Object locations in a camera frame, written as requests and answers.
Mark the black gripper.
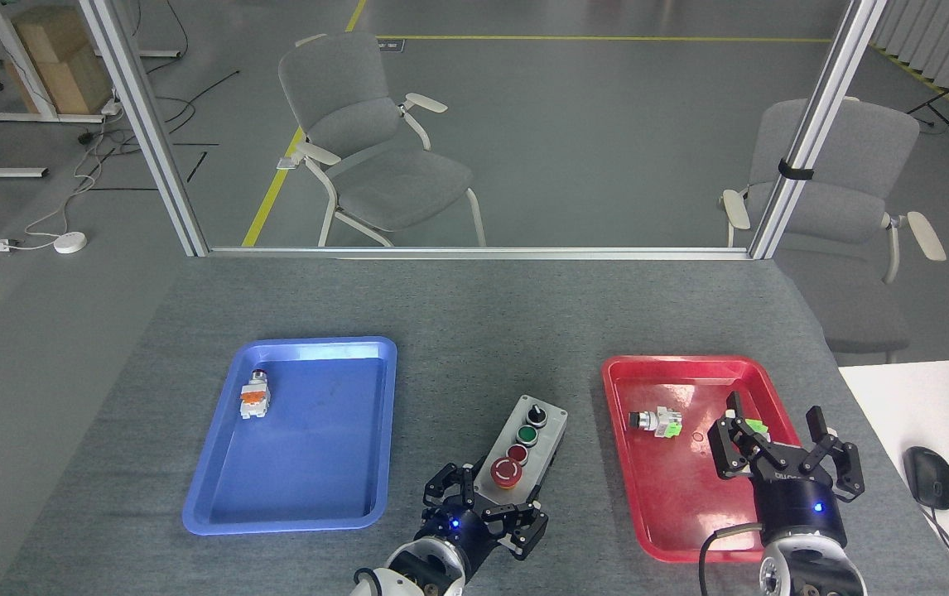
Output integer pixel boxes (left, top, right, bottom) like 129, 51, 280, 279
418, 462, 551, 573
708, 391, 865, 548

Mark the grey control box with buttons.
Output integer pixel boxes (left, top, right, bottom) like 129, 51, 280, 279
471, 395, 569, 507

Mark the brown cardboard box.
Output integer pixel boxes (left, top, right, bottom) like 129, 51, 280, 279
7, 7, 115, 115

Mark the red plastic tray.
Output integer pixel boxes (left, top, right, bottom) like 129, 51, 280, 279
601, 356, 845, 565

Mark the black computer mouse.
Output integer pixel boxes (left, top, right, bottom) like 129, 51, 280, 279
903, 446, 949, 511

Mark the white side table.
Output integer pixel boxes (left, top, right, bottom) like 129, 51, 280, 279
837, 358, 949, 596

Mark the blue plastic tray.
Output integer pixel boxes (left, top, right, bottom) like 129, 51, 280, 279
182, 336, 398, 536

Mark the silver aluminium crossbar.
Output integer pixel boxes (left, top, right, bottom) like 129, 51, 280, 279
206, 246, 753, 262

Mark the grey chair with white armrests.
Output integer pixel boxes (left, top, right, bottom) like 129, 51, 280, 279
277, 31, 488, 248
720, 97, 947, 365

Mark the white slatted partition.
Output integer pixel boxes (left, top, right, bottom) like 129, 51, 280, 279
870, 0, 949, 133

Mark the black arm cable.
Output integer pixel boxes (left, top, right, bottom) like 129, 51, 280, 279
696, 523, 765, 596

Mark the green black-headed switch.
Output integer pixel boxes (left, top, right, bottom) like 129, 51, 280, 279
629, 407, 684, 440

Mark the orange push button switch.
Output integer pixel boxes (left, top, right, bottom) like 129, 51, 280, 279
240, 370, 272, 421

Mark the silver aluminium post with strap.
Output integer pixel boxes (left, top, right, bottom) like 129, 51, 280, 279
748, 0, 889, 260

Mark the black floor cable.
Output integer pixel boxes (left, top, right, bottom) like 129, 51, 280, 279
77, 0, 242, 193

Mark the white floor cable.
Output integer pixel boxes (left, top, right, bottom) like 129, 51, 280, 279
9, 112, 123, 249

